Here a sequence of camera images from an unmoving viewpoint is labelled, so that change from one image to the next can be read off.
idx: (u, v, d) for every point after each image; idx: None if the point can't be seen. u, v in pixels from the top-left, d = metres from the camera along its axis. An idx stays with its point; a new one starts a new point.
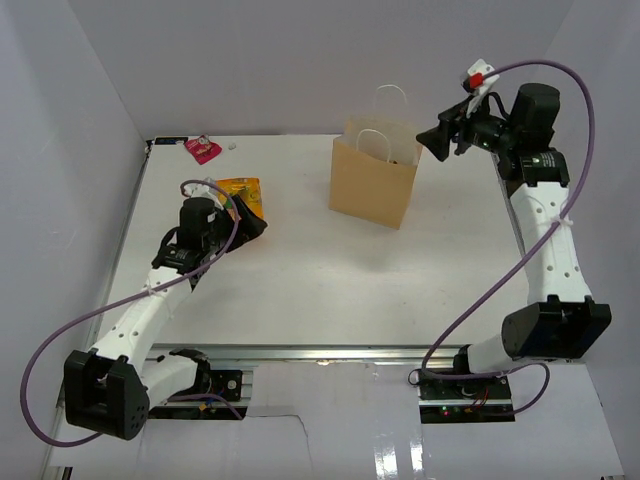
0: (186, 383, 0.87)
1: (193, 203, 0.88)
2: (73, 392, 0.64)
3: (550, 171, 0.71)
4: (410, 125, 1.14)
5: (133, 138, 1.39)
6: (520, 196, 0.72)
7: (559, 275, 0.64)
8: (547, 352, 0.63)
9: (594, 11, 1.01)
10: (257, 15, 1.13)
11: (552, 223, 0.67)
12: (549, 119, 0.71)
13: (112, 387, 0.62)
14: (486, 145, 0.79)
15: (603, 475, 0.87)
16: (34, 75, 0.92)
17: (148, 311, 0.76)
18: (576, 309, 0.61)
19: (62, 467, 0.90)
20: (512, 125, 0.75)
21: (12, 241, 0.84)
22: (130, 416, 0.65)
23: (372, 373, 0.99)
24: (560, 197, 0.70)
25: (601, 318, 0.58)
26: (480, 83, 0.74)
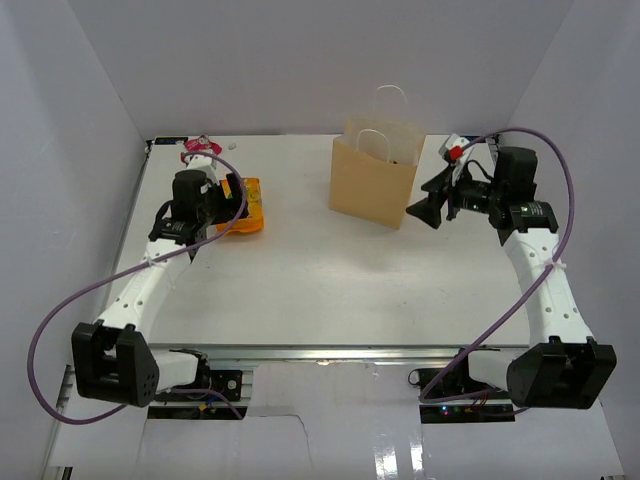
0: (186, 378, 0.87)
1: (186, 174, 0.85)
2: (84, 366, 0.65)
3: (539, 218, 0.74)
4: (411, 124, 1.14)
5: (133, 137, 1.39)
6: (512, 243, 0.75)
7: (559, 316, 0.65)
8: (554, 398, 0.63)
9: (593, 12, 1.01)
10: (257, 15, 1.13)
11: (546, 266, 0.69)
12: (530, 175, 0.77)
13: (121, 355, 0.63)
14: (477, 208, 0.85)
15: (603, 475, 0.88)
16: (33, 73, 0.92)
17: (151, 282, 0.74)
18: (579, 352, 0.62)
19: (62, 467, 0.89)
20: (498, 186, 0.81)
21: (13, 240, 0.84)
22: (142, 385, 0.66)
23: (372, 373, 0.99)
24: (552, 239, 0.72)
25: (606, 361, 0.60)
26: (460, 154, 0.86)
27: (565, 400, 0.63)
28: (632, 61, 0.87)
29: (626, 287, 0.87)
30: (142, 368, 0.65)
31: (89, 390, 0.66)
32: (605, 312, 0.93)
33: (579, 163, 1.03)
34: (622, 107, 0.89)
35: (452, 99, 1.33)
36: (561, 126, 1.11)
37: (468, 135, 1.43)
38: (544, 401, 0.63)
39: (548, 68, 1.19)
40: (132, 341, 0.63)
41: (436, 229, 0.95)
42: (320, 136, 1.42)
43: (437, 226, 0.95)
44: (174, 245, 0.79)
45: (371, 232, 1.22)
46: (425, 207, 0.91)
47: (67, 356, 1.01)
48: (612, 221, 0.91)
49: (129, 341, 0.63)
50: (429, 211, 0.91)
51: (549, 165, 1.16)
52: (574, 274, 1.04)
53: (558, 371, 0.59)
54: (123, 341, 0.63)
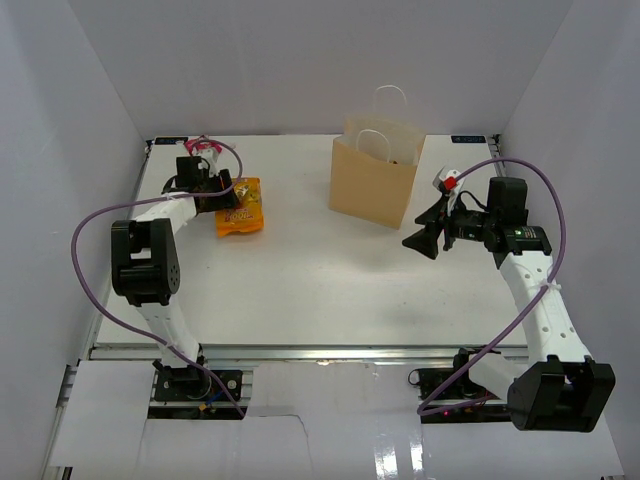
0: (192, 346, 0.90)
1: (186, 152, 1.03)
2: (117, 257, 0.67)
3: (533, 242, 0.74)
4: (411, 125, 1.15)
5: (133, 137, 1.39)
6: (508, 266, 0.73)
7: (556, 336, 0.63)
8: (555, 421, 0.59)
9: (592, 12, 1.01)
10: (256, 15, 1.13)
11: (541, 287, 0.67)
12: (522, 201, 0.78)
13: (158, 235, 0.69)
14: (473, 236, 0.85)
15: (603, 475, 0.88)
16: (32, 74, 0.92)
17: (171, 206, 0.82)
18: (578, 372, 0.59)
19: (62, 467, 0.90)
20: (490, 213, 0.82)
21: (13, 240, 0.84)
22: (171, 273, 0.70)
23: (372, 373, 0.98)
24: (546, 262, 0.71)
25: (604, 380, 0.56)
26: (454, 185, 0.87)
27: (566, 423, 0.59)
28: (631, 60, 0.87)
29: (624, 287, 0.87)
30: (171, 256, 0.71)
31: (122, 277, 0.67)
32: (604, 312, 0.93)
33: (578, 164, 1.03)
34: (621, 108, 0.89)
35: (451, 100, 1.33)
36: (560, 126, 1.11)
37: (468, 135, 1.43)
38: (545, 424, 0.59)
39: (548, 67, 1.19)
40: (165, 222, 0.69)
41: (433, 258, 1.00)
42: (320, 136, 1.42)
43: (436, 255, 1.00)
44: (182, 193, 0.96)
45: (371, 232, 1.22)
46: (421, 238, 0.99)
47: (67, 355, 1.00)
48: (612, 221, 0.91)
49: (161, 225, 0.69)
50: (426, 241, 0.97)
51: (548, 166, 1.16)
52: (573, 274, 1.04)
53: (558, 391, 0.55)
54: (157, 223, 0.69)
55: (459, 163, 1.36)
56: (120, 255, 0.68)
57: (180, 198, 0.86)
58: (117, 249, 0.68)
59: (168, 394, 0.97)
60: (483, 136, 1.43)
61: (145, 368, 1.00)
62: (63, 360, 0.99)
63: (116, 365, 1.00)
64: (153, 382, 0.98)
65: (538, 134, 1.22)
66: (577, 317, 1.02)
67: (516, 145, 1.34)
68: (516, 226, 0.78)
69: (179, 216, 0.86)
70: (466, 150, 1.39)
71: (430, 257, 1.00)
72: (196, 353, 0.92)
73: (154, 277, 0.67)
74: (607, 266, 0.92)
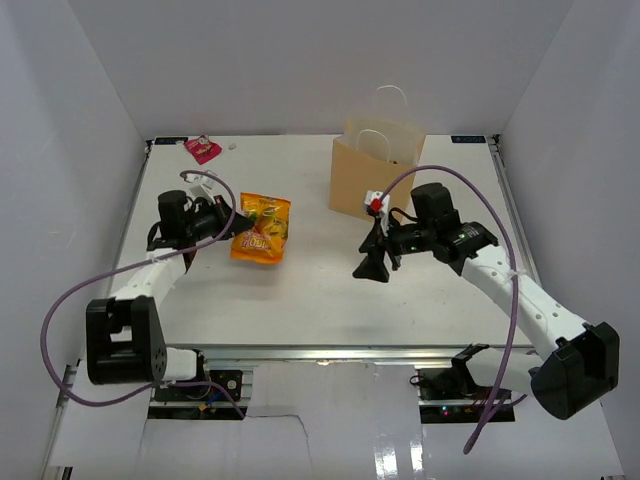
0: (191, 372, 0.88)
1: (168, 193, 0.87)
2: (94, 341, 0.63)
3: (478, 239, 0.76)
4: (412, 125, 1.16)
5: (133, 137, 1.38)
6: (472, 271, 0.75)
7: (550, 318, 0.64)
8: (588, 397, 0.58)
9: (592, 11, 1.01)
10: (256, 16, 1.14)
11: (513, 279, 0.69)
12: (450, 204, 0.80)
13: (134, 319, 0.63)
14: (415, 248, 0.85)
15: (603, 475, 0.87)
16: (33, 74, 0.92)
17: (154, 273, 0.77)
18: (583, 341, 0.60)
19: (62, 467, 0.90)
20: (427, 223, 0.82)
21: (13, 240, 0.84)
22: (154, 358, 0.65)
23: (372, 373, 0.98)
24: (500, 253, 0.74)
25: (608, 338, 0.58)
26: (380, 206, 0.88)
27: (597, 394, 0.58)
28: (631, 61, 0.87)
29: (624, 287, 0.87)
30: (154, 338, 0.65)
31: (98, 371, 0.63)
32: (604, 312, 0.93)
33: (578, 164, 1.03)
34: (621, 108, 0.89)
35: (451, 100, 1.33)
36: (560, 126, 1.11)
37: (468, 135, 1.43)
38: (582, 404, 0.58)
39: (548, 67, 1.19)
40: (145, 301, 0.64)
41: (387, 280, 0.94)
42: (320, 136, 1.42)
43: (389, 278, 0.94)
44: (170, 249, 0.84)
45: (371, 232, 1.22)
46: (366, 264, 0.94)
47: (67, 355, 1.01)
48: (613, 221, 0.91)
49: (144, 305, 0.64)
50: (374, 266, 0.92)
51: (549, 166, 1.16)
52: (573, 274, 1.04)
53: (577, 365, 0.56)
54: (138, 303, 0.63)
55: (459, 162, 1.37)
56: (96, 342, 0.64)
57: (167, 259, 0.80)
58: (94, 333, 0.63)
59: (168, 394, 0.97)
60: (483, 136, 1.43)
61: None
62: (63, 360, 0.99)
63: None
64: None
65: (537, 134, 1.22)
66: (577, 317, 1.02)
67: (516, 145, 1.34)
68: (456, 230, 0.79)
69: (166, 279, 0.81)
70: (466, 150, 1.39)
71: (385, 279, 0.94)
72: (195, 364, 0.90)
73: (132, 363, 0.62)
74: (607, 266, 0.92)
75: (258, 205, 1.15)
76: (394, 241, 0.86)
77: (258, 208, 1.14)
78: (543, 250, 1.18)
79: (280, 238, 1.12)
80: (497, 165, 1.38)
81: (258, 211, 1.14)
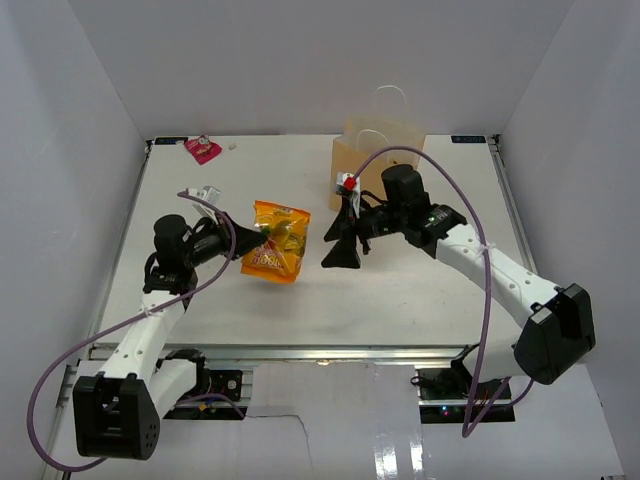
0: (189, 383, 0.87)
1: (162, 225, 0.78)
2: (84, 421, 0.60)
3: (448, 220, 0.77)
4: (411, 125, 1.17)
5: (133, 137, 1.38)
6: (444, 252, 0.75)
7: (524, 285, 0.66)
8: (568, 357, 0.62)
9: (592, 11, 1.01)
10: (256, 16, 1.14)
11: (483, 253, 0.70)
12: (420, 187, 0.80)
13: (124, 405, 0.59)
14: (387, 230, 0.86)
15: (603, 475, 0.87)
16: (33, 74, 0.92)
17: (148, 333, 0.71)
18: (557, 304, 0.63)
19: (62, 467, 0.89)
20: (398, 207, 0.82)
21: (13, 240, 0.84)
22: (145, 438, 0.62)
23: (372, 373, 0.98)
24: (471, 231, 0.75)
25: (578, 297, 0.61)
26: (354, 184, 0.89)
27: (576, 353, 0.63)
28: (631, 60, 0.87)
29: (624, 286, 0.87)
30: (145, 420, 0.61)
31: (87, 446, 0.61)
32: (604, 312, 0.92)
33: (578, 164, 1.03)
34: (620, 107, 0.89)
35: (451, 100, 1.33)
36: (560, 126, 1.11)
37: (468, 135, 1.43)
38: (563, 365, 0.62)
39: (548, 67, 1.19)
40: (135, 388, 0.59)
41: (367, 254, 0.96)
42: (320, 136, 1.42)
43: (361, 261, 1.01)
44: (170, 295, 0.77)
45: None
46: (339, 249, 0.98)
47: (67, 355, 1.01)
48: (613, 221, 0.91)
49: (134, 387, 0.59)
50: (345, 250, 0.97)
51: (549, 165, 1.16)
52: (574, 274, 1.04)
53: (555, 326, 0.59)
54: (128, 387, 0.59)
55: (460, 163, 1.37)
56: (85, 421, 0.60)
57: (161, 310, 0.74)
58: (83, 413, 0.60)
59: None
60: (483, 136, 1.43)
61: None
62: (63, 360, 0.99)
63: None
64: None
65: (537, 133, 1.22)
66: None
67: (516, 145, 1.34)
68: (426, 213, 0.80)
69: (162, 333, 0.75)
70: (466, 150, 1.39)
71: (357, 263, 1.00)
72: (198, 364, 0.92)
73: (124, 444, 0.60)
74: (607, 266, 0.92)
75: (272, 218, 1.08)
76: (366, 224, 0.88)
77: (272, 221, 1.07)
78: (543, 250, 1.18)
79: (294, 255, 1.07)
80: (497, 165, 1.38)
81: (273, 222, 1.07)
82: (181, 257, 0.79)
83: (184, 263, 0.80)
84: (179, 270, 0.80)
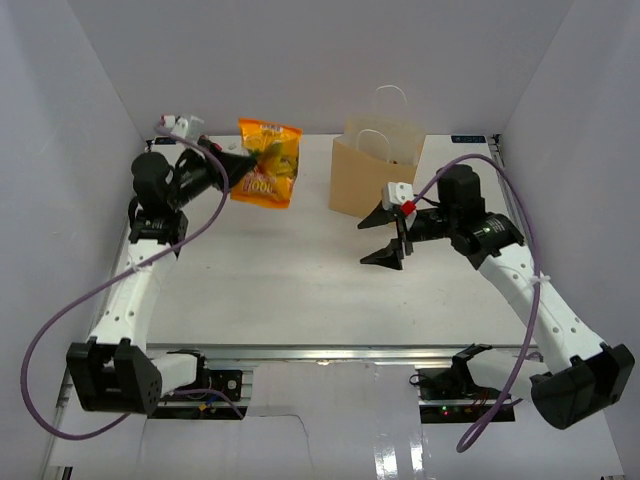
0: (189, 378, 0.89)
1: (143, 167, 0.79)
2: (85, 384, 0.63)
3: (503, 233, 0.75)
4: (411, 124, 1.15)
5: (133, 137, 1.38)
6: (490, 269, 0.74)
7: (568, 333, 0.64)
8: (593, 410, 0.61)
9: (592, 11, 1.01)
10: (256, 15, 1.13)
11: (534, 285, 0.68)
12: (477, 193, 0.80)
13: (121, 370, 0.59)
14: (435, 235, 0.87)
15: (603, 475, 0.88)
16: (33, 74, 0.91)
17: (138, 290, 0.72)
18: (598, 360, 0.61)
19: (62, 467, 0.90)
20: (450, 210, 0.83)
21: (13, 241, 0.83)
22: (146, 393, 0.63)
23: (373, 373, 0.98)
24: (526, 254, 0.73)
25: (624, 362, 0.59)
26: (412, 207, 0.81)
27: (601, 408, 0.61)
28: (631, 61, 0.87)
29: (624, 286, 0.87)
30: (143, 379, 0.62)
31: (90, 401, 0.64)
32: (604, 312, 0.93)
33: (578, 164, 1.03)
34: (621, 107, 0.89)
35: (452, 99, 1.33)
36: (560, 126, 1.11)
37: (468, 136, 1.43)
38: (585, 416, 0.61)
39: (548, 67, 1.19)
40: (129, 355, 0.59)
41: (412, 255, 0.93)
42: (320, 136, 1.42)
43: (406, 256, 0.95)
44: (159, 244, 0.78)
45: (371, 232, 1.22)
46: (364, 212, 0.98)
47: (67, 356, 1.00)
48: (613, 221, 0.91)
49: (127, 354, 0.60)
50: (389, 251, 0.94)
51: (549, 165, 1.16)
52: (574, 274, 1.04)
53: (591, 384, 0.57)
54: (118, 356, 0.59)
55: None
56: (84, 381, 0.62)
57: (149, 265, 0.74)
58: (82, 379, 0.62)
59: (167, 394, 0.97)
60: (483, 136, 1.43)
61: None
62: (63, 360, 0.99)
63: None
64: None
65: (537, 134, 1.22)
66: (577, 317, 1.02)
67: (516, 145, 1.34)
68: (480, 221, 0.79)
69: (154, 288, 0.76)
70: (467, 150, 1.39)
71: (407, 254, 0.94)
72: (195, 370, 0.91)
73: (127, 404, 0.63)
74: (607, 267, 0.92)
75: (261, 139, 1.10)
76: (415, 230, 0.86)
77: (262, 142, 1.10)
78: (543, 250, 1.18)
79: (287, 179, 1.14)
80: (497, 165, 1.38)
81: (262, 142, 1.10)
82: (166, 200, 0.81)
83: (169, 206, 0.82)
84: (165, 215, 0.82)
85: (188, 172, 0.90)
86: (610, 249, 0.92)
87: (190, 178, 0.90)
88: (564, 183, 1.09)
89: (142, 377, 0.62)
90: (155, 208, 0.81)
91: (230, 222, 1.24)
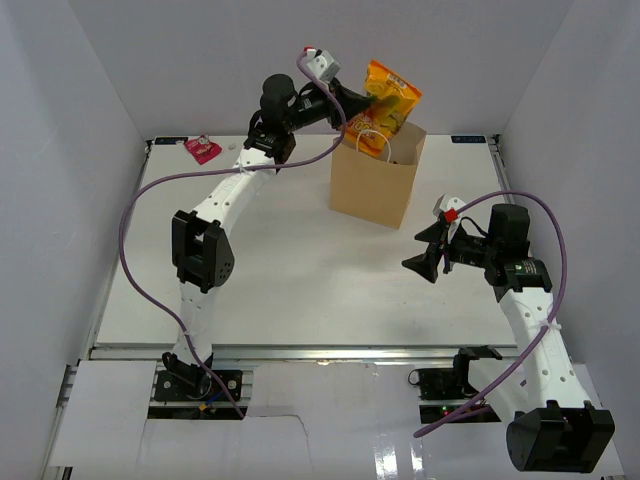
0: (204, 350, 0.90)
1: (272, 84, 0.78)
2: (177, 243, 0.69)
3: (533, 277, 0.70)
4: (412, 125, 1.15)
5: (133, 138, 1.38)
6: (508, 303, 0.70)
7: (556, 379, 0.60)
8: (553, 463, 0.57)
9: (593, 11, 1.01)
10: (256, 15, 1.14)
11: (541, 327, 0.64)
12: (523, 234, 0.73)
13: (207, 244, 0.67)
14: (474, 263, 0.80)
15: (603, 475, 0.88)
16: (33, 74, 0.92)
17: (239, 187, 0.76)
18: (578, 416, 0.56)
19: (62, 467, 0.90)
20: (492, 242, 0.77)
21: (12, 241, 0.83)
22: (219, 270, 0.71)
23: (372, 373, 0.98)
24: (547, 300, 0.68)
25: (605, 427, 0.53)
26: (455, 217, 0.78)
27: (563, 466, 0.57)
28: (630, 61, 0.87)
29: (625, 286, 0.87)
30: (222, 257, 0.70)
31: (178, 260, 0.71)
32: (604, 314, 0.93)
33: (578, 164, 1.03)
34: (620, 108, 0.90)
35: (452, 100, 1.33)
36: (560, 126, 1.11)
37: (468, 136, 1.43)
38: (544, 465, 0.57)
39: (548, 67, 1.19)
40: (218, 233, 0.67)
41: (434, 282, 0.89)
42: (321, 136, 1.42)
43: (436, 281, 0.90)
44: (265, 157, 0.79)
45: (372, 232, 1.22)
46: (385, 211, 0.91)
47: (67, 355, 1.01)
48: (614, 220, 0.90)
49: (215, 233, 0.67)
50: (424, 265, 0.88)
51: (549, 165, 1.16)
52: (574, 274, 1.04)
53: (558, 437, 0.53)
54: (209, 232, 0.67)
55: (460, 162, 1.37)
56: (178, 243, 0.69)
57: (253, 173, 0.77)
58: (178, 238, 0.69)
59: (168, 394, 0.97)
60: (483, 136, 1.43)
61: (145, 368, 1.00)
62: (63, 360, 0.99)
63: (116, 364, 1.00)
64: (153, 382, 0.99)
65: (537, 134, 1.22)
66: (576, 317, 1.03)
67: (515, 145, 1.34)
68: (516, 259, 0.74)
69: (251, 192, 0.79)
70: (467, 151, 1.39)
71: (431, 280, 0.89)
72: (207, 356, 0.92)
73: (204, 273, 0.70)
74: (608, 266, 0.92)
75: (383, 87, 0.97)
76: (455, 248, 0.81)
77: (382, 91, 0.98)
78: (543, 250, 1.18)
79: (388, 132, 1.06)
80: (497, 165, 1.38)
81: (384, 90, 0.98)
82: (282, 121, 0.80)
83: (284, 126, 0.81)
84: (279, 132, 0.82)
85: (315, 94, 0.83)
86: (610, 248, 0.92)
87: (315, 102, 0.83)
88: (564, 183, 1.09)
89: (220, 256, 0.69)
90: (272, 123, 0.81)
91: None
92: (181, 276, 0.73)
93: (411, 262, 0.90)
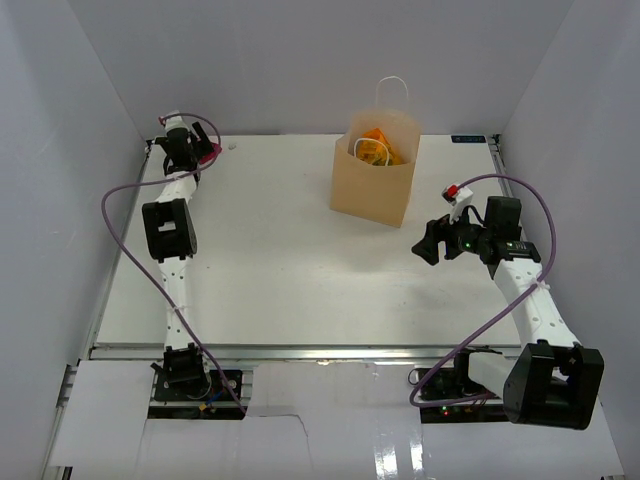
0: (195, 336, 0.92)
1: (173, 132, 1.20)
2: (151, 227, 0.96)
3: (524, 251, 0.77)
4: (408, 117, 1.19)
5: (132, 137, 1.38)
6: (500, 268, 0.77)
7: (546, 326, 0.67)
8: (550, 415, 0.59)
9: (593, 11, 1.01)
10: (256, 16, 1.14)
11: (531, 284, 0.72)
12: (516, 218, 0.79)
13: (177, 210, 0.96)
14: (469, 246, 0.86)
15: (603, 475, 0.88)
16: (33, 74, 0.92)
17: (180, 184, 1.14)
18: (570, 362, 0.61)
19: (62, 467, 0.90)
20: (486, 226, 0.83)
21: (13, 241, 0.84)
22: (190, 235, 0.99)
23: (372, 373, 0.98)
24: (535, 267, 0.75)
25: (594, 365, 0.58)
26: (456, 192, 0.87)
27: (559, 418, 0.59)
28: (630, 62, 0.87)
29: (624, 286, 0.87)
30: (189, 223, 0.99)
31: (156, 243, 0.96)
32: (603, 313, 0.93)
33: (578, 165, 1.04)
34: (619, 108, 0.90)
35: (451, 100, 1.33)
36: (559, 126, 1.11)
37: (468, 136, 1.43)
38: (540, 419, 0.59)
39: (549, 67, 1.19)
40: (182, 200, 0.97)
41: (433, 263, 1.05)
42: (320, 136, 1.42)
43: (435, 262, 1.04)
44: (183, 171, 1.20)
45: (372, 232, 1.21)
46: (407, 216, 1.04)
47: (67, 355, 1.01)
48: (615, 220, 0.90)
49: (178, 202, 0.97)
50: (428, 251, 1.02)
51: (549, 165, 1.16)
52: (574, 275, 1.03)
53: (549, 372, 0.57)
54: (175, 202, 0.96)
55: (461, 162, 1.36)
56: (152, 226, 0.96)
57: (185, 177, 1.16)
58: (149, 223, 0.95)
59: (168, 394, 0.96)
60: (483, 136, 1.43)
61: (144, 368, 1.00)
62: (63, 360, 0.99)
63: (116, 364, 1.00)
64: (153, 382, 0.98)
65: (537, 134, 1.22)
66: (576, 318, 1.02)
67: (516, 145, 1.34)
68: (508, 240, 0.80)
69: (187, 192, 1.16)
70: (468, 150, 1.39)
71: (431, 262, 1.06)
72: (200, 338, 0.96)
73: (178, 241, 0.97)
74: (607, 266, 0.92)
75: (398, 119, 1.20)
76: None
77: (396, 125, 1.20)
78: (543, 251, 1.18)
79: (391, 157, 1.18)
80: (497, 165, 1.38)
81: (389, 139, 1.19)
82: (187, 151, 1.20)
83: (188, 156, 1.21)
84: (188, 162, 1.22)
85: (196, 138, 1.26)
86: (610, 248, 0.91)
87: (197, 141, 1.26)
88: (563, 183, 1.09)
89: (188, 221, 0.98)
90: (180, 157, 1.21)
91: (231, 221, 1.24)
92: (159, 255, 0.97)
93: (417, 247, 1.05)
